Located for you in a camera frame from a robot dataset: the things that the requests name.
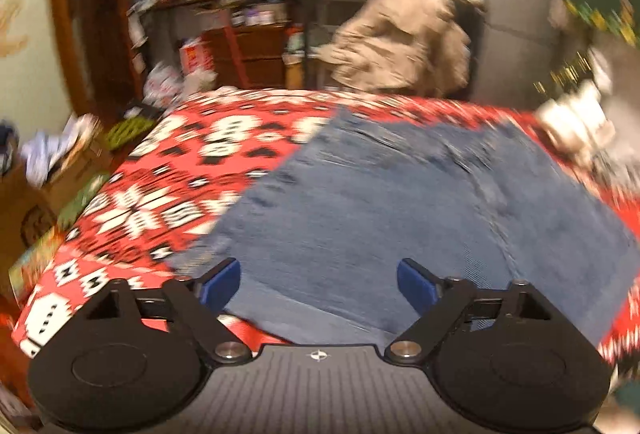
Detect wooden drawer cabinet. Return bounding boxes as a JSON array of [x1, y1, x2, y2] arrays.
[[202, 22, 296, 90]]

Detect white plastic bag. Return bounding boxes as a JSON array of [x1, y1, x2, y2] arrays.
[[145, 62, 183, 106]]

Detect red white carton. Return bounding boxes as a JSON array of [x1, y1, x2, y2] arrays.
[[180, 39, 216, 75]]

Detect cluttered wooden desk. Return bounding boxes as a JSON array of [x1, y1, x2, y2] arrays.
[[117, 0, 301, 65]]

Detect red broom handle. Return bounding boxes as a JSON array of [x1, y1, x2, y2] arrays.
[[222, 9, 251, 90]]

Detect red patterned blanket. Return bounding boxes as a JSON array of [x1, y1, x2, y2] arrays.
[[12, 89, 640, 365]]

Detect gold tinsel garland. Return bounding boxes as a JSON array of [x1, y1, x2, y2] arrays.
[[532, 54, 596, 95]]

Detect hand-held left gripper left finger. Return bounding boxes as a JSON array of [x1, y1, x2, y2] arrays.
[[75, 258, 252, 365]]

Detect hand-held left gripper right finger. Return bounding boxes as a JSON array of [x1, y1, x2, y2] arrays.
[[385, 258, 566, 365]]

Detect grey refrigerator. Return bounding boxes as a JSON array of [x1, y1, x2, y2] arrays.
[[465, 0, 576, 108]]

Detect blue denim shorts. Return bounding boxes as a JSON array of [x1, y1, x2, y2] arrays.
[[167, 107, 638, 347]]

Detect green flat box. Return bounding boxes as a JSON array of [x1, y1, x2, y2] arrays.
[[57, 171, 111, 231]]

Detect beige jacket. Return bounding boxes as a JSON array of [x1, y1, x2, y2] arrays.
[[317, 0, 473, 98]]

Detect green plastic crate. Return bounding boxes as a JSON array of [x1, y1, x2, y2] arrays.
[[105, 114, 156, 150]]

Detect brown cardboard box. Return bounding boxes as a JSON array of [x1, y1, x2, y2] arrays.
[[0, 114, 113, 265]]

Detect white plush cloth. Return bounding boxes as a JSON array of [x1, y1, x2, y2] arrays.
[[535, 82, 616, 160]]

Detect brown wooden door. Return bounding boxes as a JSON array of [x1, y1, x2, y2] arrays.
[[50, 0, 126, 115]]

